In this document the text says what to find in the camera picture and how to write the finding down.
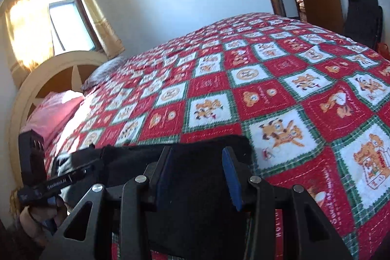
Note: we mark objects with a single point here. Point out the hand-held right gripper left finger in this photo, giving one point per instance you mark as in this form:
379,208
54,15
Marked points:
164,177

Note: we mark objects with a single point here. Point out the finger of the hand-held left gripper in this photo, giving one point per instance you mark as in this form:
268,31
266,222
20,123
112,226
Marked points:
30,156

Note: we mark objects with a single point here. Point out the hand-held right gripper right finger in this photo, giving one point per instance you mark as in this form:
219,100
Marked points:
233,179

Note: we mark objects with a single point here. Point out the black pants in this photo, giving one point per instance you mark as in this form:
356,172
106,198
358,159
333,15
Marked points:
195,162

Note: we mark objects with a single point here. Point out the person's left forearm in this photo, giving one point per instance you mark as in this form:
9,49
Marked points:
15,244

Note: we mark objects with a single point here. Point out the person's left hand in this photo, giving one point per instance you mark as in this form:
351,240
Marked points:
39,222

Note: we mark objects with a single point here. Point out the pink pillow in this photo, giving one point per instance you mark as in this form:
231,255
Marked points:
51,116

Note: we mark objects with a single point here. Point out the cream wooden bed headboard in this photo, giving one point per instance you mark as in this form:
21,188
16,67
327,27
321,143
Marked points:
39,77

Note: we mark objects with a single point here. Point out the red checkered printed bedspread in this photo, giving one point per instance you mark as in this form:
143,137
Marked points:
274,80

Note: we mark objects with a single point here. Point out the striped pillow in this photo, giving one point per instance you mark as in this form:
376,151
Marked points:
106,71

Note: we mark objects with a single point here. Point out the wide yellow curtain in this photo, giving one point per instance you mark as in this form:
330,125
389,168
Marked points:
27,19

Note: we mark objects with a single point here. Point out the window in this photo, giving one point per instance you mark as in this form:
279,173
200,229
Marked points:
67,22

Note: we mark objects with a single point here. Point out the narrow yellow curtain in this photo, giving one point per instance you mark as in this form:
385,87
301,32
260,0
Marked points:
97,25

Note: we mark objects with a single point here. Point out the orange bag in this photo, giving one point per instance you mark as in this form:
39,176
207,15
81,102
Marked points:
384,50

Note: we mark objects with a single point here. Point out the black folding chair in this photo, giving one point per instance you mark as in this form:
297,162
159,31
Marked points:
362,19

